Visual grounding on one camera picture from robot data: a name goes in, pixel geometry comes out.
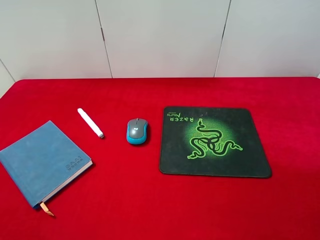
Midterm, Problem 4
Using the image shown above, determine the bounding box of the grey and blue computer mouse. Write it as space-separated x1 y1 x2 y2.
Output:
126 118 148 145

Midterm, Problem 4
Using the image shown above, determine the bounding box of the white marker pen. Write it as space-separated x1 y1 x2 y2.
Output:
77 108 105 139

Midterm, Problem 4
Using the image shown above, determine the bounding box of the black green mouse pad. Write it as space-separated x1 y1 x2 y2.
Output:
159 106 272 179

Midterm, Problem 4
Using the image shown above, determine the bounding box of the blue notebook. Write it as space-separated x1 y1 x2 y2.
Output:
0 120 93 216

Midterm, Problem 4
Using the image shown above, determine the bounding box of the red tablecloth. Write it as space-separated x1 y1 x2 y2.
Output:
0 77 320 240

